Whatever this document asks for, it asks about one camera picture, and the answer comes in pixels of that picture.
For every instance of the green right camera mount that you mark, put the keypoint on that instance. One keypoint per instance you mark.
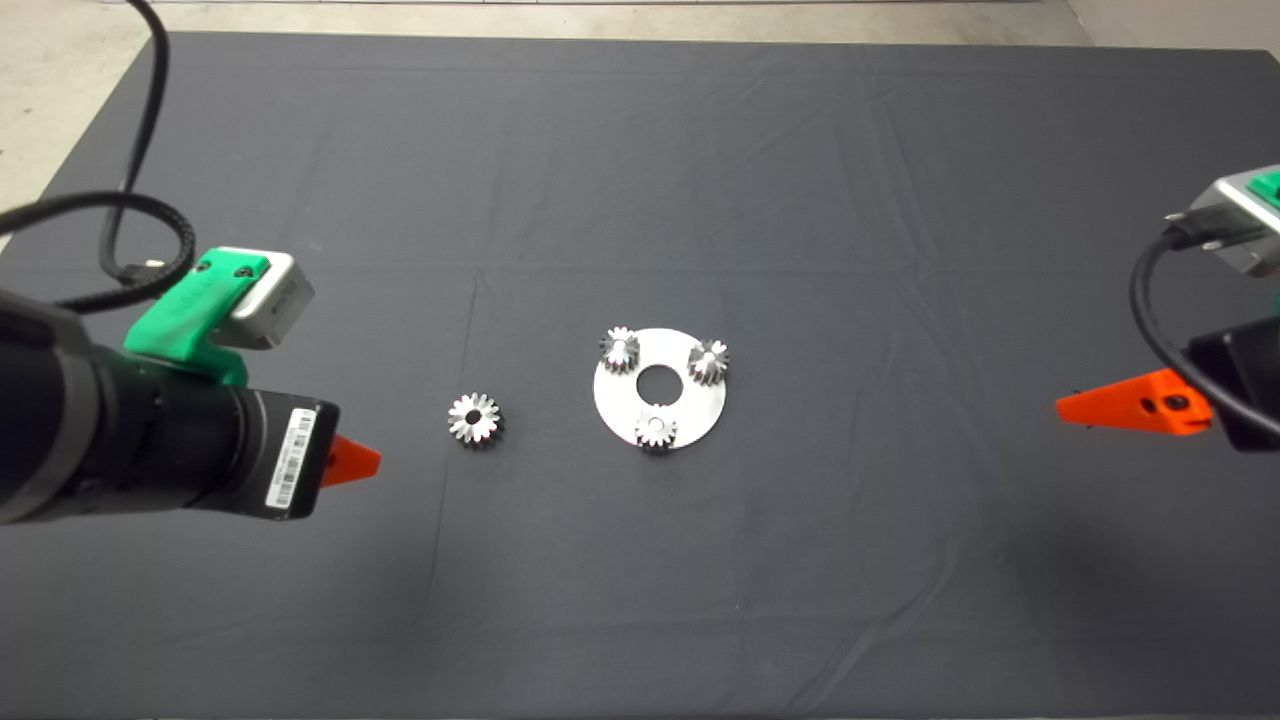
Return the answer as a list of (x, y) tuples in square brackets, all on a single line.
[(1270, 185)]

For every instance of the dark grey table cloth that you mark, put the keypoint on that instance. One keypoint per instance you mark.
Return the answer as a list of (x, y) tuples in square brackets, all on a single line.
[(600, 580)]

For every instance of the green left camera mount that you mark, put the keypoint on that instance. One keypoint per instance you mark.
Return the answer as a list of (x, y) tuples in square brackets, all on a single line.
[(180, 320)]

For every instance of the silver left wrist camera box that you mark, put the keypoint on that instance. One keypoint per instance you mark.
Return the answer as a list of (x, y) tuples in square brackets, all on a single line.
[(285, 310)]

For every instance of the larger steel gear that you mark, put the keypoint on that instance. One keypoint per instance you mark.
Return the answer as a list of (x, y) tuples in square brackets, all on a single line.
[(474, 420)]

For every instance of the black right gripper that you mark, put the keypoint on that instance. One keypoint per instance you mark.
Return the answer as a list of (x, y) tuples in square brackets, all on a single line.
[(1245, 385)]

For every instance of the small steel gear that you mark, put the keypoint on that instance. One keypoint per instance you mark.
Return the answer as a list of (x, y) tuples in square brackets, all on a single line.
[(619, 350), (656, 430), (708, 361)]

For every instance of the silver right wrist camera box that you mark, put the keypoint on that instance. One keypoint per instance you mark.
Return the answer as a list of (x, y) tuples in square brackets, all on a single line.
[(1245, 225)]

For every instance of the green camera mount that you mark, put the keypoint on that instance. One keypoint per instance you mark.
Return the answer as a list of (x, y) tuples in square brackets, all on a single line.
[(1270, 185), (180, 320)]

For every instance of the round metal plate with hole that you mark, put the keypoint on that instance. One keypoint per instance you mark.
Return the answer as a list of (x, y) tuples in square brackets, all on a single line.
[(690, 415)]

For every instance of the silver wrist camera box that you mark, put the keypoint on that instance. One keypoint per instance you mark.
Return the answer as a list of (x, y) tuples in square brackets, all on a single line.
[(1245, 225), (285, 310)]

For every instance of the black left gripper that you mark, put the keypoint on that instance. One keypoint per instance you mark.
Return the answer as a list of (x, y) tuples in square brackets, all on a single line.
[(180, 440)]

